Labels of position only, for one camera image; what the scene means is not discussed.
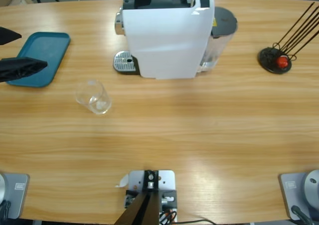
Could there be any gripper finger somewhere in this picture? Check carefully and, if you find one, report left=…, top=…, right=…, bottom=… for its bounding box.
left=0, top=56, right=48, bottom=83
left=0, top=26, right=22, bottom=45

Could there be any clear drinking glass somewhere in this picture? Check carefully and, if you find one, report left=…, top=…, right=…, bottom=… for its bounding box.
left=75, top=79, right=112, bottom=115

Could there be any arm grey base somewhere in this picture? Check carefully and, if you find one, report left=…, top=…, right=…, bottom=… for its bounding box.
left=0, top=173, right=30, bottom=220
left=278, top=169, right=319, bottom=221

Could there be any white coffee machine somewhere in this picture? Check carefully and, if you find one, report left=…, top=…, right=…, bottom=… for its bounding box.
left=114, top=0, right=215, bottom=80

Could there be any red coffee capsule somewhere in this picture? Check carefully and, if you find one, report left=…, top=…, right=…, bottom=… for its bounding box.
left=277, top=55, right=290, bottom=68

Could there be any teal plastic tray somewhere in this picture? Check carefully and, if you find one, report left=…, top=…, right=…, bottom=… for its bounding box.
left=6, top=32, right=71, bottom=88

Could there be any metal drip tray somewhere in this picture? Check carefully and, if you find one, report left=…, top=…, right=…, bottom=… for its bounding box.
left=113, top=50, right=140, bottom=75

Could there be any white tape tab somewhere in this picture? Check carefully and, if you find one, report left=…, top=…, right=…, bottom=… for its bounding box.
left=115, top=174, right=130, bottom=189

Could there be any clear water tank black lid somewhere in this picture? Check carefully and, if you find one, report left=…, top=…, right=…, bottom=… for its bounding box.
left=196, top=6, right=239, bottom=73

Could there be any black capsule holder with rods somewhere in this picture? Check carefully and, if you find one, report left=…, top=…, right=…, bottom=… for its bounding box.
left=258, top=1, right=319, bottom=75

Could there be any black base cable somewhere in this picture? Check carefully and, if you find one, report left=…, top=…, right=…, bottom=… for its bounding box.
left=0, top=200, right=12, bottom=221
left=291, top=205, right=313, bottom=225

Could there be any white mount plate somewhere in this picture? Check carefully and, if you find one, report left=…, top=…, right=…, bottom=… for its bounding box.
left=128, top=170, right=175, bottom=223

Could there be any coloured wire bundle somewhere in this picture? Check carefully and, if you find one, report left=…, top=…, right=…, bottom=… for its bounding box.
left=159, top=209, right=178, bottom=223

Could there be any thin black cable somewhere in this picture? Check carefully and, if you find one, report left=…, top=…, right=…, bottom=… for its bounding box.
left=177, top=218, right=218, bottom=225

